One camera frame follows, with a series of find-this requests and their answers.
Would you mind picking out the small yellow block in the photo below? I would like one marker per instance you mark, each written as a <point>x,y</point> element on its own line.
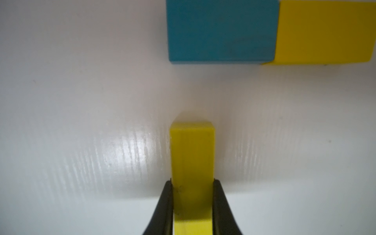
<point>325,32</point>

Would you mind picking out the teal block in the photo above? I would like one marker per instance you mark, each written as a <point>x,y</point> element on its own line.
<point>222,31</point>

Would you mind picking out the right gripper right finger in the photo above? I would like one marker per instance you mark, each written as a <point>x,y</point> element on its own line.
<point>223,221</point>

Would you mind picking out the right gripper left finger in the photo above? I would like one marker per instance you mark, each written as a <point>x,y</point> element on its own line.
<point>161,222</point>

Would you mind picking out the long yellow block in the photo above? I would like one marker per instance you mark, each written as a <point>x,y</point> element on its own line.
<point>192,151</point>

